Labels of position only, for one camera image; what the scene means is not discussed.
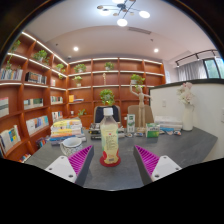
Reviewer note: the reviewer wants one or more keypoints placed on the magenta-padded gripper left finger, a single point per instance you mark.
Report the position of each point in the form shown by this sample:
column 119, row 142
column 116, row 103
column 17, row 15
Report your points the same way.
column 61, row 166

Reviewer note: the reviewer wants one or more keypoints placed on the ceiling air vent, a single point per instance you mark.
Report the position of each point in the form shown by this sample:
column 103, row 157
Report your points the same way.
column 139, row 30

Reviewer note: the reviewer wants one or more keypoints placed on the clear bottle with yellow drink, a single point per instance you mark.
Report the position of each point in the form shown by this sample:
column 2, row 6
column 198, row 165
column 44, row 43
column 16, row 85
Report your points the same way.
column 109, row 140

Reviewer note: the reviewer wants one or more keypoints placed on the tall green and white carton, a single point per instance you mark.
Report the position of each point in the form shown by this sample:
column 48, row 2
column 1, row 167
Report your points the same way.
column 131, row 123

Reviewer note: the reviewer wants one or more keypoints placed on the recessed ceiling spotlight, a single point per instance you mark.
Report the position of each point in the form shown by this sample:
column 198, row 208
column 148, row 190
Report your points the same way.
column 156, row 50
column 76, row 48

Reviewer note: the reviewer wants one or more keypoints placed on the window with dark frame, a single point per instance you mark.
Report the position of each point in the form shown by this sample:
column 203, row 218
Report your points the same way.
column 214, row 68

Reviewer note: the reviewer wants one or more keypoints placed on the stack of white books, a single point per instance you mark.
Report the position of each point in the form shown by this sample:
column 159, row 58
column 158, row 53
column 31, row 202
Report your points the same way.
column 168, row 120

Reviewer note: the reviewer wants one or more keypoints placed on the beige chair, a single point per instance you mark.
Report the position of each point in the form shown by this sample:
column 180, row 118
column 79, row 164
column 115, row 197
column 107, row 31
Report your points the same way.
column 148, row 115

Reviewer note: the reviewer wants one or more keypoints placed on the white wall switch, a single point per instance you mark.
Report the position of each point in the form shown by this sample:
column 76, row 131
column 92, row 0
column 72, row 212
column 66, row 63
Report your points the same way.
column 164, row 103

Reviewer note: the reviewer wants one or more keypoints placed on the white mug with triangle pattern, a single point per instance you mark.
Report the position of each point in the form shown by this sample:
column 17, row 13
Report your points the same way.
column 71, row 146

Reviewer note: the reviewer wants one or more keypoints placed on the white vase with pale flowers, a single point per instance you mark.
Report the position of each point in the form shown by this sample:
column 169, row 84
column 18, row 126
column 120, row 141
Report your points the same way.
column 187, row 118

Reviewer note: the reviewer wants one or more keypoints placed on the branched ceiling lamp with globes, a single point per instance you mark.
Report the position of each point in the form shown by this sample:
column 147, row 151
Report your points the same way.
column 122, row 11

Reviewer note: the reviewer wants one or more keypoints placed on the dark blue chair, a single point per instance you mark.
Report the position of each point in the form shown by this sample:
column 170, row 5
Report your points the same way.
column 98, row 113

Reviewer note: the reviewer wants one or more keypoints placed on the green and white box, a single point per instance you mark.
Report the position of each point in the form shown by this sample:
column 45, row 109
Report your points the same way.
column 152, row 130

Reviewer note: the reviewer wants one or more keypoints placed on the wooden artist mannequin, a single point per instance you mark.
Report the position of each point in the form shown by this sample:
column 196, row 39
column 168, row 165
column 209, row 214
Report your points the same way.
column 141, row 106

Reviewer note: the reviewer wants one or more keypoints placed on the grey curtain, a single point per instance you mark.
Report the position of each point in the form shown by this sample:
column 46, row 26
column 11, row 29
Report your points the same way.
column 192, row 70

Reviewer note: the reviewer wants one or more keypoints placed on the orange wooden shelf unit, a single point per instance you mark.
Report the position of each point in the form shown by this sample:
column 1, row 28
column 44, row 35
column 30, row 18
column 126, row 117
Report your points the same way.
column 36, row 96

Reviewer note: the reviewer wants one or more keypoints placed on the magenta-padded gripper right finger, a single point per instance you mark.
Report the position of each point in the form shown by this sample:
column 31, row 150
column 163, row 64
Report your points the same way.
column 163, row 166

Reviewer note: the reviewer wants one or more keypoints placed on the stack of colourful books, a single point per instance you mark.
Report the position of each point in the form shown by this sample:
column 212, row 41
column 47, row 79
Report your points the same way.
column 66, row 130

